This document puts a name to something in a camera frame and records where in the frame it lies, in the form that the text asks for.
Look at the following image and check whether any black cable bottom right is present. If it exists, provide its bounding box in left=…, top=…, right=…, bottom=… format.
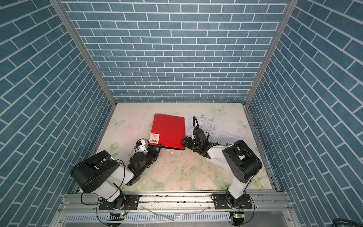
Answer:
left=330, top=218, right=363, bottom=227

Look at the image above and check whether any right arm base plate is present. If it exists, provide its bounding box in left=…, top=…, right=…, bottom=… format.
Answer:
left=211, top=194, right=253, bottom=210

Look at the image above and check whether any text paper sheet far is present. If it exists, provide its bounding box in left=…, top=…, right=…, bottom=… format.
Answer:
left=185, top=113, right=202, bottom=137

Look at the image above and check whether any red folder with black inside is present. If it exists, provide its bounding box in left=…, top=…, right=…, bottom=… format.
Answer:
left=149, top=113, right=186, bottom=150

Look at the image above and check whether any aluminium front rail frame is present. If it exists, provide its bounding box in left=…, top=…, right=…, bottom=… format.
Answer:
left=51, top=190, right=299, bottom=227

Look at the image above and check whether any aluminium left corner post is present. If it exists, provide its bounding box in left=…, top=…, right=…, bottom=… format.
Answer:
left=49, top=0, right=117, bottom=108

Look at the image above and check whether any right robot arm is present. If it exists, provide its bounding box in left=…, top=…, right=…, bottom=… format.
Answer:
left=181, top=137, right=262, bottom=206

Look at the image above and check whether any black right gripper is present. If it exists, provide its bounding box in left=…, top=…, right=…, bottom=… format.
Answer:
left=180, top=136, right=202, bottom=151

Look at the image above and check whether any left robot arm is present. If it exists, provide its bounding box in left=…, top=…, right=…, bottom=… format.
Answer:
left=71, top=144, right=162, bottom=202

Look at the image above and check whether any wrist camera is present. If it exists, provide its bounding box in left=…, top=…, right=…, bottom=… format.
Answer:
left=135, top=138, right=150, bottom=154
left=193, top=127, right=206, bottom=141

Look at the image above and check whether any aluminium right corner post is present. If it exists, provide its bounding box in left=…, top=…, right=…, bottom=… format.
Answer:
left=245, top=0, right=298, bottom=107

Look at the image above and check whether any technical drawing paper sheet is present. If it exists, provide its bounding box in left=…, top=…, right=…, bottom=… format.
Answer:
left=197, top=114, right=225, bottom=137

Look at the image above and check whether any text printed paper sheet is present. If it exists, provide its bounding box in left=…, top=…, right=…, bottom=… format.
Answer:
left=206, top=130, right=243, bottom=170

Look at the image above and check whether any aluminium corner post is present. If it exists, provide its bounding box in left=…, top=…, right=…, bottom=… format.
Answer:
left=49, top=0, right=117, bottom=108
left=245, top=0, right=298, bottom=107

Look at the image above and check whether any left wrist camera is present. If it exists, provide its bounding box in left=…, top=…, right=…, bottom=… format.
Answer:
left=135, top=138, right=150, bottom=154

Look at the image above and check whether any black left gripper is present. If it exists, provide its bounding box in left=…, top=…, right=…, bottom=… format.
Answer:
left=137, top=143, right=162, bottom=175

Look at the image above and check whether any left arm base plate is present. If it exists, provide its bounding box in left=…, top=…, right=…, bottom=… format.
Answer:
left=99, top=194, right=140, bottom=211

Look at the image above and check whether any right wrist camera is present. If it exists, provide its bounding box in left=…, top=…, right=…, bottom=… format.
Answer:
left=193, top=127, right=206, bottom=141

